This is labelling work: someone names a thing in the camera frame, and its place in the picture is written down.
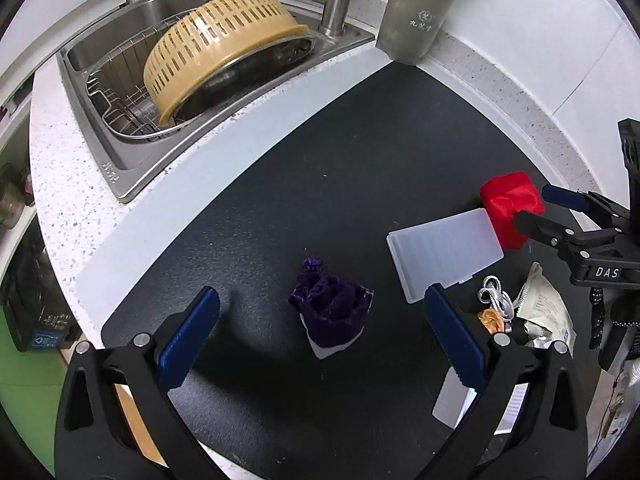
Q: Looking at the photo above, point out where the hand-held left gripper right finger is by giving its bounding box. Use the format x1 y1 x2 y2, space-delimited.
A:
424 284 588 480

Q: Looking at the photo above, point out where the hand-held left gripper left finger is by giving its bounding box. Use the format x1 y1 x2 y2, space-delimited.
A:
54 285 236 480

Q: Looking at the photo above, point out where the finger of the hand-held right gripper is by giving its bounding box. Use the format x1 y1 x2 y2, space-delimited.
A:
541 184 632 222
514 209 623 262

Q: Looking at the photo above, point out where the red cloth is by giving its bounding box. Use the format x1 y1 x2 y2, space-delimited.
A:
480 172 546 251

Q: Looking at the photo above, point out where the grey woven lanyard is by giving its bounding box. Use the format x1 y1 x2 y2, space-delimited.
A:
477 275 516 333

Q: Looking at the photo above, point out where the translucent plastic box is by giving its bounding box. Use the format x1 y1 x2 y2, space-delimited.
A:
386 208 505 304

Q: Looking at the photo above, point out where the orange peel piece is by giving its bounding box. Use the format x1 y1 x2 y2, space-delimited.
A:
475 308 506 333

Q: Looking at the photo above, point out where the white paper sheet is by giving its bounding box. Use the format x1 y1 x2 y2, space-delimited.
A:
431 375 531 436

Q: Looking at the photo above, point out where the crumpled printed paper packet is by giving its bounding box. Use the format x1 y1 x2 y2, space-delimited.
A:
515 261 576 356

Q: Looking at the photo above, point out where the purple crumpled cloth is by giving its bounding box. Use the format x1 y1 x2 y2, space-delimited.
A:
286 258 375 359

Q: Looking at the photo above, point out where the black container with blue label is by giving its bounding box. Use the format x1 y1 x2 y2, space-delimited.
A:
0 230 81 353

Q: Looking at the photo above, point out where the black mat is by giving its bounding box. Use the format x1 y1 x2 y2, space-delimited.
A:
100 57 601 480

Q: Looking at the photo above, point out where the grey shaker cup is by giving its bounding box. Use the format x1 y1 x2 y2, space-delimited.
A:
376 0 466 66

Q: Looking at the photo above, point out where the steel bowl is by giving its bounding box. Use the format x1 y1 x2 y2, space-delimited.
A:
172 35 318 123

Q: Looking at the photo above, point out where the yellow plastic colander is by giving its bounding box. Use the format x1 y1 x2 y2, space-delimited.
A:
143 0 309 126

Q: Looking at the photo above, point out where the stainless steel sink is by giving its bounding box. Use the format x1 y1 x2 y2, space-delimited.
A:
55 0 376 205

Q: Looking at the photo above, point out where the wire dish rack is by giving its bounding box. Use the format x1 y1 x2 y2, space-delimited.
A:
85 25 321 141

